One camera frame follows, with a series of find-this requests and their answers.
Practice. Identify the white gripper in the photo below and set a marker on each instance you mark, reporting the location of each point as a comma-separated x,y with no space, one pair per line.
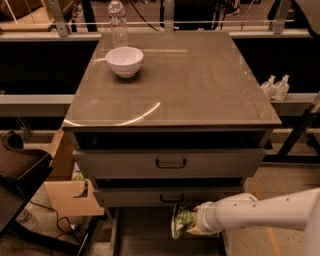
204,219

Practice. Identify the green jalapeno chip bag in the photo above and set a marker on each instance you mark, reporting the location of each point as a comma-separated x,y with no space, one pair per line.
182,218

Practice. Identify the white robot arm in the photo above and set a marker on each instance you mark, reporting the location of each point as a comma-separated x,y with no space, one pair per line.
296,211

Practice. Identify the middle grey drawer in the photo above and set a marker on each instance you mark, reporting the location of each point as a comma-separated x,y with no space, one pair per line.
161,197

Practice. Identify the open bottom grey drawer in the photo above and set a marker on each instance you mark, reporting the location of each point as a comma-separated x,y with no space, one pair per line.
146,231

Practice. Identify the grey drawer cabinet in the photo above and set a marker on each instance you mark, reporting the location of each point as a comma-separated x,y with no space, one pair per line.
194,91

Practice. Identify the upper grey drawer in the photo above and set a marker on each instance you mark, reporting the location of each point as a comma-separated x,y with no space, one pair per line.
217,163

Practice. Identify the brown cardboard box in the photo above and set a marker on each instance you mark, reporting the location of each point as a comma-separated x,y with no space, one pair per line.
72,198

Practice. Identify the clear pump bottle left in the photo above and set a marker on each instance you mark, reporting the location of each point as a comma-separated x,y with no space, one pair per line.
268,86

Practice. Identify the clear pump bottle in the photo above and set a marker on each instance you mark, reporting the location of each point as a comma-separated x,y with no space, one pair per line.
280,89
268,86

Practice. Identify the clear pump bottle right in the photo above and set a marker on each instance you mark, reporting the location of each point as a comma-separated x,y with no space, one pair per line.
280,89

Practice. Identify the white ceramic bowl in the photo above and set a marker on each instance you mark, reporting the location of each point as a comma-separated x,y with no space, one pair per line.
125,61

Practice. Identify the black side cart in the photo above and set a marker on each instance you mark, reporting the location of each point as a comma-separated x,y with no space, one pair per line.
22,172

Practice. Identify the clear plastic water bottle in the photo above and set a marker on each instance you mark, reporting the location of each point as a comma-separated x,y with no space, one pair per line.
118,23

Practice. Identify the metal railing shelf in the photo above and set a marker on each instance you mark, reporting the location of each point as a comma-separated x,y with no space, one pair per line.
252,21

